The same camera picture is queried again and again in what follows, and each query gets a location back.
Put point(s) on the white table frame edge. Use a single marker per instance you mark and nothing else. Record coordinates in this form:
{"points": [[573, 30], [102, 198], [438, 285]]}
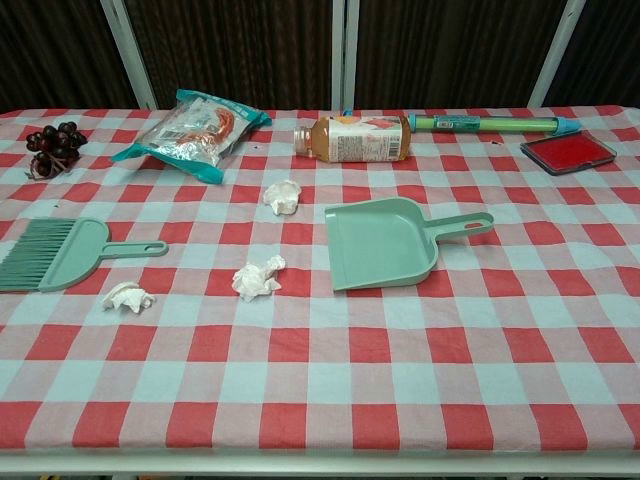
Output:
{"points": [[320, 466]]}

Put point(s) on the green hand broom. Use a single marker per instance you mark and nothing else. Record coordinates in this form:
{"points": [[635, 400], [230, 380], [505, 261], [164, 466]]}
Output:
{"points": [[75, 250]]}

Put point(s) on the tea bottle with label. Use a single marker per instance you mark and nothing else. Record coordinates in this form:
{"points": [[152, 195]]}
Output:
{"points": [[360, 140]]}

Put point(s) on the green plastic dustpan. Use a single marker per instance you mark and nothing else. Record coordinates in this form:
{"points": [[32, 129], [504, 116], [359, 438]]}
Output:
{"points": [[375, 245]]}

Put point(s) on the dark purple grape bunch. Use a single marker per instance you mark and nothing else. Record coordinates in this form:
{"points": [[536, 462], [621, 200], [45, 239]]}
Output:
{"points": [[55, 142]]}

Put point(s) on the teal clear snack bag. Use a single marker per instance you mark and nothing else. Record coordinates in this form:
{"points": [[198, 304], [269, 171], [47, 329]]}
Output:
{"points": [[190, 135]]}

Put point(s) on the white tissue ball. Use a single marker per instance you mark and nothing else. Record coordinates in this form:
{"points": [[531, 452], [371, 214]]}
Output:
{"points": [[282, 196], [127, 298], [257, 279]]}

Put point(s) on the green blue toy water pump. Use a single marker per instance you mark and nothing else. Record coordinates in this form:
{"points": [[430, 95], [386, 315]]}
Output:
{"points": [[500, 123]]}

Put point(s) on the brown partition panel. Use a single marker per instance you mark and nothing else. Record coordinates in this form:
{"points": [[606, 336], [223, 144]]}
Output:
{"points": [[235, 50], [50, 50], [450, 50], [610, 50]]}

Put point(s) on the red white checkered tablecloth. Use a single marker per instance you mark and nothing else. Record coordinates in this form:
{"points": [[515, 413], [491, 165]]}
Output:
{"points": [[320, 375]]}

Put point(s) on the white partition post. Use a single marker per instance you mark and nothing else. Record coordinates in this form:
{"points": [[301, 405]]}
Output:
{"points": [[345, 50], [127, 50], [557, 50]]}

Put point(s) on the red ink pad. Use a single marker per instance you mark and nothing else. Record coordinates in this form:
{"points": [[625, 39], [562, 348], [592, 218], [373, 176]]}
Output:
{"points": [[565, 152]]}

